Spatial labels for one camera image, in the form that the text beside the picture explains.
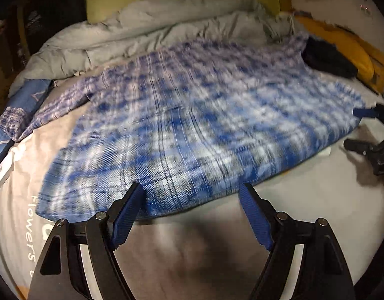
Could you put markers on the yellow pillow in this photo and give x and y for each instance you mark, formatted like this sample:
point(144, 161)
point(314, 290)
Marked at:
point(345, 43)

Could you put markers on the blue pillow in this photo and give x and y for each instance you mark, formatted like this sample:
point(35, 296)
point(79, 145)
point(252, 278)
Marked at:
point(26, 97)

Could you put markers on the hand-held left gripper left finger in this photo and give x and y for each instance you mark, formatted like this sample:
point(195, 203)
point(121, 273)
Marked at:
point(127, 212)

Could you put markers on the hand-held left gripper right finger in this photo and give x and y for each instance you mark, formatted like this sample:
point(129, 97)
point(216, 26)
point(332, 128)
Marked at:
point(256, 215)

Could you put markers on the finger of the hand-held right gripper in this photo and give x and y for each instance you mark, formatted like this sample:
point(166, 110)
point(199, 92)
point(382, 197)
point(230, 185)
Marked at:
point(362, 112)
point(356, 146)

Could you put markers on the white wall socket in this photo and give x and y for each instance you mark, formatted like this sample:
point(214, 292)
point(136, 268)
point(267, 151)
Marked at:
point(365, 8)

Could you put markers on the blue plaid flannel shirt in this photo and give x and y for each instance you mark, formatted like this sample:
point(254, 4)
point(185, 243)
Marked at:
point(195, 125)

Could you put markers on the black folded puffer jacket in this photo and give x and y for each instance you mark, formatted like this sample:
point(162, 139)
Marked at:
point(323, 56)

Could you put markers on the grey crumpled duvet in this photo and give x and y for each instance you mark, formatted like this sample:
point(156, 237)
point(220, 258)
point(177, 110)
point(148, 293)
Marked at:
point(132, 28)

